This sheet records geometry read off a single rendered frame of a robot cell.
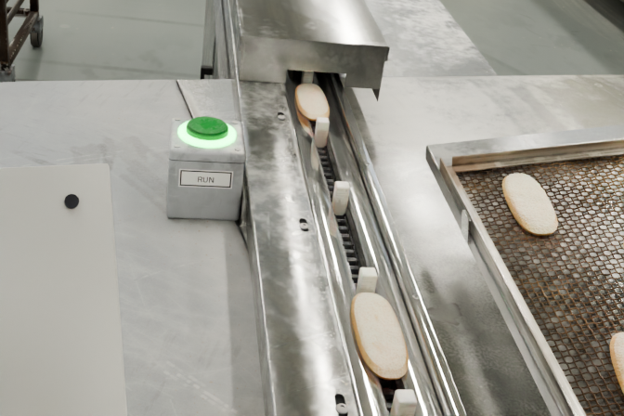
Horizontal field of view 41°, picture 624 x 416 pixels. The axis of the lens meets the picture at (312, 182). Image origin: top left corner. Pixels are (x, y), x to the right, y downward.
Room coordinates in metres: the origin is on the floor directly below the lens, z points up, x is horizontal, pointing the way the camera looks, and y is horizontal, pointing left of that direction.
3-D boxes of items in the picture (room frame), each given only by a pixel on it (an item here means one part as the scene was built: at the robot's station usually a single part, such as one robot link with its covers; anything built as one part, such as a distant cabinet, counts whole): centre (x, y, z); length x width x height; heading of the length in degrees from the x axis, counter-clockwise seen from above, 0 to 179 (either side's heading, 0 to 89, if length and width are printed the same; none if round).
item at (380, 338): (0.51, -0.07, 0.86); 0.10 x 0.04 x 0.01; 11
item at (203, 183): (0.72, 0.10, 0.84); 0.08 x 0.08 x 0.11; 11
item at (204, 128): (0.72, 0.11, 0.90); 0.04 x 0.04 x 0.02
